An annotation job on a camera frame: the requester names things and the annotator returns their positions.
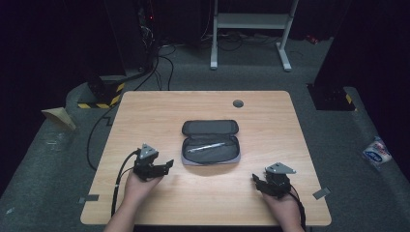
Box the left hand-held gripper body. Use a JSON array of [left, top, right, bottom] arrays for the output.
[[132, 143, 161, 182]]

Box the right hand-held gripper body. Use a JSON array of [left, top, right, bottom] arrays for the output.
[[261, 161, 298, 199]]

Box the silver pen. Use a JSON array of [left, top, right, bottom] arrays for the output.
[[187, 141, 227, 154]]

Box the black zip pencil case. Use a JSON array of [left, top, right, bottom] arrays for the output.
[[180, 119, 242, 167]]

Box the person's left hand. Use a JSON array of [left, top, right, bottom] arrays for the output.
[[123, 169, 164, 208]]

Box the person's right hand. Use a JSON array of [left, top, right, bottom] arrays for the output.
[[262, 190, 303, 224]]

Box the grey tape strip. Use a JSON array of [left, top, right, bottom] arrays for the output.
[[311, 187, 332, 200], [78, 194, 101, 205]]

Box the black yellow striped base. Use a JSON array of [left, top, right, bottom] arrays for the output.
[[76, 75, 127, 110]]

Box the black base with yellow stripe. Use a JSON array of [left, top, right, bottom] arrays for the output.
[[307, 83, 359, 112]]

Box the tan cardboard piece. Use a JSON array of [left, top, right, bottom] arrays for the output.
[[41, 106, 77, 131]]

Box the white and blue packet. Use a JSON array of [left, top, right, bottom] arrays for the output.
[[362, 135, 394, 168]]

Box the dark equipment rack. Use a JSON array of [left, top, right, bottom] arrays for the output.
[[103, 0, 161, 74]]

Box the white metal stand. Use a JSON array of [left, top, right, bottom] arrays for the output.
[[210, 0, 300, 73]]

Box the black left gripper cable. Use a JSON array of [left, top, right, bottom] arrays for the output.
[[110, 148, 142, 218]]

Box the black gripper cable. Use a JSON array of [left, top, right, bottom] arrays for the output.
[[110, 148, 142, 218], [287, 185, 308, 232]]

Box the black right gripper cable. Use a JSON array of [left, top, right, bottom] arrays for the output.
[[287, 185, 308, 232]]

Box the long black floor cable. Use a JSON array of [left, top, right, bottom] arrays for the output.
[[86, 54, 161, 172]]

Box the looped black floor cable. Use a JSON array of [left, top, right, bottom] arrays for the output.
[[157, 44, 178, 92]]

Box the tangle of cables under stand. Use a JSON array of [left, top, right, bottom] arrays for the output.
[[198, 29, 282, 52]]

